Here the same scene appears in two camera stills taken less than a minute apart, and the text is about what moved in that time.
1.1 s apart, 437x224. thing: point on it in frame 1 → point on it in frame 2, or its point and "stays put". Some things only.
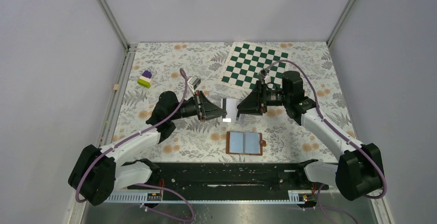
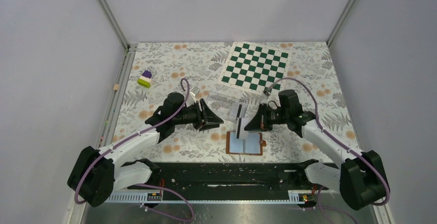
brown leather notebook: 245,143 stays put
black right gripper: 256,103 → 259,122
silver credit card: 231,109 → 241,134
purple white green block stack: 145,80 stays put
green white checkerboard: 247,58 stays put
